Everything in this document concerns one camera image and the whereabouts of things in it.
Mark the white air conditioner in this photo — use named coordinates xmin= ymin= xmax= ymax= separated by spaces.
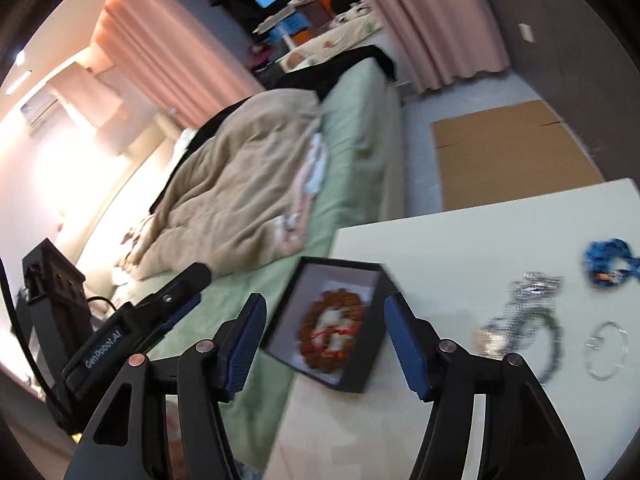
xmin=20 ymin=97 xmax=61 ymax=128

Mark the black clothing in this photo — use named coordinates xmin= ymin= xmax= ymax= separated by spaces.
xmin=275 ymin=45 xmax=398 ymax=101

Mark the black jewelry box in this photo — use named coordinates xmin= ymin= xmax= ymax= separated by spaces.
xmin=260 ymin=256 xmax=401 ymax=395

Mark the floral bedding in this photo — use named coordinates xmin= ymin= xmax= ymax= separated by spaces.
xmin=277 ymin=7 xmax=383 ymax=71

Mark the dark bead bracelet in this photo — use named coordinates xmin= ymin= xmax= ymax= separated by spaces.
xmin=487 ymin=310 xmax=566 ymax=383

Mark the black cable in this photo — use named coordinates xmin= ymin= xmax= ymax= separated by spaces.
xmin=86 ymin=296 xmax=123 ymax=313

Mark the beige blanket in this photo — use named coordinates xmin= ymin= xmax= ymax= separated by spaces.
xmin=122 ymin=89 xmax=323 ymax=281

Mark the blue storage box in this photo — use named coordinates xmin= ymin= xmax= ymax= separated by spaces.
xmin=272 ymin=17 xmax=308 ymax=43

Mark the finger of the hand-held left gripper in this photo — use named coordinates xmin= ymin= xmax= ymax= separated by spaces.
xmin=135 ymin=262 xmax=212 ymax=348

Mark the bed with green sheet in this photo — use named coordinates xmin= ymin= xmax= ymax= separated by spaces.
xmin=145 ymin=57 xmax=407 ymax=480

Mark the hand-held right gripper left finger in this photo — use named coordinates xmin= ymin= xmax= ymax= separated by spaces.
xmin=64 ymin=292 xmax=268 ymax=480

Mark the thin clear ring bracelet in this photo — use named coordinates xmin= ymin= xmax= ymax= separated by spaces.
xmin=585 ymin=321 xmax=630 ymax=381

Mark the blue scrunchie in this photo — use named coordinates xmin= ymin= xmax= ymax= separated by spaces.
xmin=582 ymin=237 xmax=640 ymax=289

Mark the flat cardboard sheet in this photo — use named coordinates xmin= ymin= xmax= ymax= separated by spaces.
xmin=431 ymin=100 xmax=606 ymax=211

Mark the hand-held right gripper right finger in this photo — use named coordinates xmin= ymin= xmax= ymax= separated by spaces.
xmin=384 ymin=291 xmax=587 ymax=480

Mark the brown bead bracelet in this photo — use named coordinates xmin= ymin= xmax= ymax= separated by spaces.
xmin=298 ymin=287 xmax=366 ymax=373

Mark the pink curtain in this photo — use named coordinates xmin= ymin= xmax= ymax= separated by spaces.
xmin=90 ymin=0 xmax=266 ymax=131
xmin=337 ymin=0 xmax=511 ymax=93

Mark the white pink cloth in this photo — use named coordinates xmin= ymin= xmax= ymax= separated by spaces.
xmin=295 ymin=132 xmax=328 ymax=196

